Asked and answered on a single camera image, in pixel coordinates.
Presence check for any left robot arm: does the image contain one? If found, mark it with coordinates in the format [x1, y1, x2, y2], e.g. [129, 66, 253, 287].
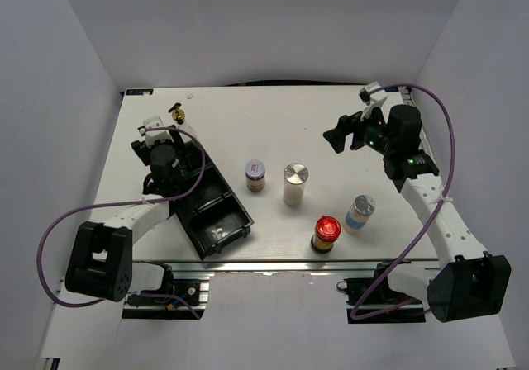
[64, 126, 206, 302]

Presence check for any black organizer tray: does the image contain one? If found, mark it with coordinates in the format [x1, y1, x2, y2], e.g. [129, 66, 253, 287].
[169, 142, 254, 259]

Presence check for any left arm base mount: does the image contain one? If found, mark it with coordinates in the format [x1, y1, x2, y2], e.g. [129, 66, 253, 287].
[122, 261, 210, 320]

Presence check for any tall silver-lid white shaker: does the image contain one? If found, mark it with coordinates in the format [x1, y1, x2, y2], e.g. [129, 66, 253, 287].
[283, 163, 309, 207]

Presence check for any white-lid orange spice jar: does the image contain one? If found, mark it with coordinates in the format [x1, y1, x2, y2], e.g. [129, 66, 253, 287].
[245, 159, 265, 192]

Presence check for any blue-label silver-lid shaker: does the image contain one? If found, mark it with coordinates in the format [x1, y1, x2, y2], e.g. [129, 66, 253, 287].
[344, 195, 376, 234]

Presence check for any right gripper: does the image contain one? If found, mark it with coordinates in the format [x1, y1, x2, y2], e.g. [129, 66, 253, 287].
[322, 102, 395, 157]

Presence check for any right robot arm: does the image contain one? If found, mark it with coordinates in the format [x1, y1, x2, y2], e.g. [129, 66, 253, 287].
[323, 104, 512, 323]

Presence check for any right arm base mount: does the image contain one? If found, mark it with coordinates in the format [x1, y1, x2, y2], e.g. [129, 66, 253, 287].
[336, 261, 430, 325]

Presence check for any red-lid brown jar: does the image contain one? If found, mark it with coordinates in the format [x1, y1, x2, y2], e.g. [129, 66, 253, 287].
[311, 216, 341, 254]

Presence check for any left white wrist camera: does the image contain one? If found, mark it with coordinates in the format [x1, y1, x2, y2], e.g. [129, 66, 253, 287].
[138, 116, 171, 148]

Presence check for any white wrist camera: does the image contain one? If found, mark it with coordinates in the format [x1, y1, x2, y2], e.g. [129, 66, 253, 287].
[138, 116, 171, 148]
[359, 81, 388, 121]

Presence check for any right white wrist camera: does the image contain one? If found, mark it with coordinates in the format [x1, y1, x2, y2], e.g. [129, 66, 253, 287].
[359, 81, 388, 121]

